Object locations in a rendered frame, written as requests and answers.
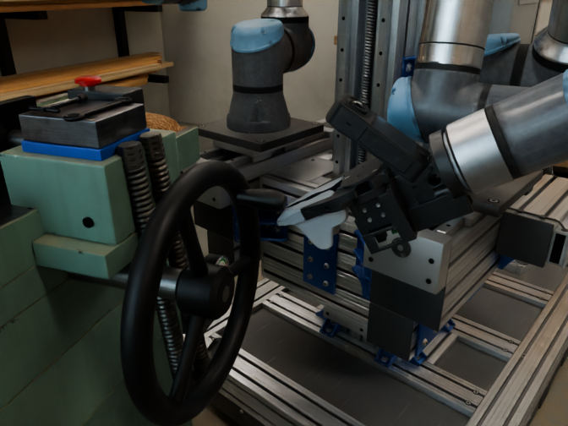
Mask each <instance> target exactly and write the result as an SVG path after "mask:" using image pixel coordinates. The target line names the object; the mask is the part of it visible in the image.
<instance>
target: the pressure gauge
mask: <svg viewBox="0 0 568 426"><path fill-rule="evenodd" d="M205 262H206V263H210V264H215V265H224V266H225V265H226V266H229V261H228V258H227V257H226V255H219V254H207V255H206V256H205Z"/></svg>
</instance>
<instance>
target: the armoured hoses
mask: <svg viewBox="0 0 568 426"><path fill-rule="evenodd" d="M142 146H143V147H144V148H145V156H146V158H147V159H146V161H147V162H148V166H147V167H149V172H150V177H151V180H150V181H151V182H152V185H151V187H152V188H153V191H152V192H153V193H154V197H155V202H156V205H157V204H158V202H159V201H160V199H161V197H162V196H163V194H164V193H165V192H166V191H167V190H168V188H169V187H170V186H171V182H172V180H171V179H170V174H168V173H169V170H168V169H167V168H168V165H167V159H166V158H165V157H166V154H165V148H164V144H163V140H162V136H161V132H160V131H149V132H145V133H142V134H141V135H139V141H135V140H131V141H126V142H122V143H121V144H119V145H117V147H116V150H117V155H118V156H121V157H122V161H123V167H124V169H125V171H124V172H125V173H126V174H127V175H126V179H128V181H127V185H128V190H130V192H129V195H130V196H131V198H130V200H131V201H132V204H131V205H132V206H133V212H134V217H135V219H134V221H136V227H137V230H136V231H137V232H138V233H139V234H138V237H139V239H140V237H141V235H142V233H143V231H144V229H145V226H146V224H147V221H148V220H149V219H150V216H151V214H152V212H153V210H154V209H155V208H153V207H154V204H153V203H152V201H153V199H152V198H151V192H150V187H149V182H148V181H147V180H148V177H147V176H146V173H147V171H146V170H145V156H144V152H143V148H142ZM167 258H168V262H169V265H170V267H174V268H178V269H183V268H184V267H185V266H186V265H187V264H188V259H187V258H188V257H187V255H186V251H185V247H184V245H183V240H182V238H181V235H180V232H179V230H178V231H177V235H176V237H175V238H174V241H173V243H172V246H171V249H170V252H169V255H168V256H167ZM156 312H157V315H158V320H159V324H160V328H161V333H162V334H161V335H162V336H163V341H164V345H165V348H166V353H167V360H168V363H169V368H170V369H171V372H172V379H174V376H175V373H176V370H177V366H178V362H179V358H180V356H181V351H182V348H183V336H182V332H181V328H180V324H179V320H178V312H177V308H176V304H175V300H171V299H168V298H160V297H157V301H156ZM181 315H182V319H183V326H184V329H185V333H186V331H187V328H188V321H189V317H190V314H184V313H182V312H181ZM220 341H221V338H220V337H218V338H216V339H215V340H214V341H212V342H211V344H210V345H209V346H208V348H207V347H206V343H205V334H204V330H203V332H202V335H201V337H200V341H199V346H198V349H197V352H196V355H195V358H194V364H193V366H194V368H195V370H194V371H193V372H192V373H191V375H190V378H189V382H188V389H187V391H188V390H190V389H191V388H192V387H193V386H194V385H195V383H196V382H197V381H198V380H199V378H200V377H201V376H202V374H203V373H204V372H205V370H206V369H207V367H208V365H209V364H210V361H211V359H212V358H213V356H214V354H215V352H216V349H217V348H218V346H219V343H220Z"/></svg>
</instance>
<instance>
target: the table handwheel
mask: <svg viewBox="0 0 568 426"><path fill-rule="evenodd" d="M215 186H219V187H222V188H224V189H225V190H226V191H227V193H228V194H229V196H230V198H231V200H232V202H233V205H234V208H235V211H236V214H237V219H238V230H239V259H238V260H236V261H235V262H233V263H232V264H231V265H229V266H224V265H215V264H210V263H206V262H205V257H204V255H203V252H202V249H201V247H200V244H199V239H198V236H197V232H196V229H195V225H194V220H193V217H192V213H191V210H190V208H191V207H192V205H193V204H194V203H195V201H196V200H197V199H198V198H199V197H200V196H201V195H202V194H203V193H204V192H205V191H207V190H208V189H209V188H213V187H215ZM239 189H251V188H250V186H249V183H248V181H247V179H246V178H245V177H244V175H243V174H242V173H241V172H240V171H239V170H238V169H237V168H236V167H234V166H232V165H230V164H228V163H226V162H224V161H205V162H201V163H200V164H197V165H195V166H193V167H191V168H189V169H188V170H187V171H186V172H184V173H183V174H182V175H181V176H180V177H178V178H177V179H176V180H175V181H174V182H173V184H172V185H171V186H170V187H169V188H168V190H167V191H166V192H165V193H164V194H163V196H162V197H161V199H160V201H159V202H158V204H157V205H156V207H155V209H154V210H153V212H152V214H151V216H150V219H149V220H148V221H147V224H146V226H145V229H144V231H143V233H142V235H141V237H140V240H139V243H138V246H137V248H136V250H135V253H134V257H133V260H132V261H131V262H130V263H129V264H128V265H126V266H125V267H124V268H122V269H121V270H120V271H119V272H118V273H117V274H116V275H115V276H113V277H112V278H111V279H108V280H107V279H102V278H98V277H93V276H86V275H82V274H78V273H73V272H69V271H67V273H68V276H69V277H70V278H72V279H75V280H79V281H87V282H90V283H95V284H99V285H103V286H108V287H115V288H119V289H123V290H125V293H124V297H123V308H122V316H121V327H120V352H121V363H122V370H123V377H124V381H125V385H126V387H127V391H128V394H129V396H130V398H131V400H132V402H133V404H134V406H135V407H136V409H137V410H138V411H139V413H140V414H141V415H142V416H143V417H144V418H146V419H147V420H148V421H150V422H151V423H153V424H155V425H159V426H178V425H181V424H184V423H186V422H188V421H190V420H191V419H193V418H195V417H196V416H198V415H199V414H200V413H201V412H202V411H203V410H204V409H205V408H206V407H207V406H208V405H209V404H210V402H211V401H212V400H213V399H214V397H215V396H216V394H217V393H218V391H219V390H220V388H221V387H222V386H223V384H224V382H225V380H226V379H227V376H228V375H229V373H230V371H231V369H232V366H233V364H234V363H235V361H236V358H237V356H238V353H239V350H240V348H241V346H242V343H243V339H244V337H245V334H246V331H247V328H248V325H249V320H250V316H251V313H252V309H253V305H254V298H255V293H256V287H257V282H258V276H259V257H260V229H259V215H258V210H257V208H254V207H251V206H248V205H243V204H239V203H238V202H237V194H238V190H239ZM178 230H179V232H180V235H181V238H182V240H183V245H184V247H185V251H186V255H187V257H188V262H189V264H187V265H186V266H185V267H184V268H183V269H178V268H174V267H170V266H165V264H166V262H167V256H168V255H169V252H170V249H171V246H172V243H173V241H174V238H175V237H176V235H177V232H178ZM236 275H238V279H237V285H236V290H235V294H234V289H235V281H234V277H235V276H236ZM233 295H234V298H233ZM157 297H160V298H168V299H171V300H176V303H177V306H178V308H179V310H180V311H181V312H182V313H184V314H190V317H189V321H188V328H187V331H186V335H185V338H184V342H183V348H182V351H181V356H180V358H179V362H178V365H177V370H176V373H175V376H174V379H173V382H172V387H171V390H170V393H169V396H167V395H166V394H165V393H164V391H163V390H162V388H161V386H160V383H159V380H158V378H157V374H156V367H155V362H154V349H153V334H154V320H155V312H156V301H157ZM232 299H233V302H232ZM231 303H232V308H231V312H230V315H229V318H228V321H227V325H226V328H225V330H224V333H223V336H222V338H221V341H220V343H219V346H218V348H217V349H216V352H215V354H214V356H213V358H212V359H211V361H210V364H209V365H208V367H207V369H206V370H205V372H204V373H203V374H202V376H201V377H200V378H199V380H198V381H197V382H196V383H195V385H194V386H193V387H192V388H191V389H190V390H188V391H187V389H188V382H189V378H190V375H191V371H192V367H193V364H194V358H195V355H196V352H197V349H198V346H199V341H200V337H201V335H202V332H203V329H204V326H205V321H206V319H211V320H218V319H219V318H220V317H222V316H223V315H224V314H225V313H226V312H227V310H228V309H229V308H230V306H231Z"/></svg>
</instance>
